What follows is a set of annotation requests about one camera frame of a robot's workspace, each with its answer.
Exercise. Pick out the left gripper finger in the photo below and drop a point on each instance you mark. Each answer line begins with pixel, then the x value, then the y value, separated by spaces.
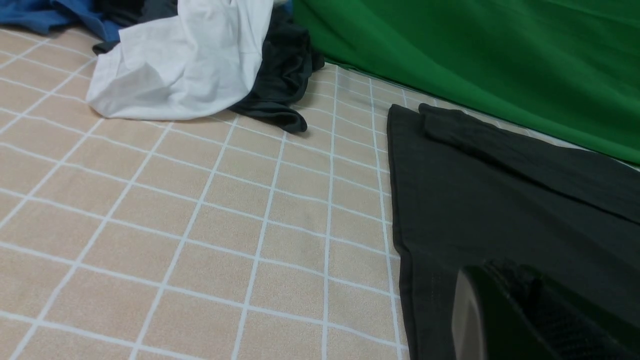
pixel 505 311

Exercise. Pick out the gray long-sleeve top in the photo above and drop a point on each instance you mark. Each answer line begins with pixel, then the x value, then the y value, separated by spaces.
pixel 465 192

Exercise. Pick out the green backdrop cloth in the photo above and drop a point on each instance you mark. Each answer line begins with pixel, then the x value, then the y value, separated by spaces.
pixel 567 68

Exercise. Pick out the white shirt in pile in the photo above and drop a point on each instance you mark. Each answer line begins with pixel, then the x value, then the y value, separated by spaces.
pixel 195 64

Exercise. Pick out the dark gray garment in pile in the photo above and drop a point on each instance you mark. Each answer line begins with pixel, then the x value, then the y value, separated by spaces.
pixel 288 62

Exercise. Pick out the blue garment in pile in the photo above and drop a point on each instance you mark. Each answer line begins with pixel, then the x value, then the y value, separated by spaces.
pixel 43 16

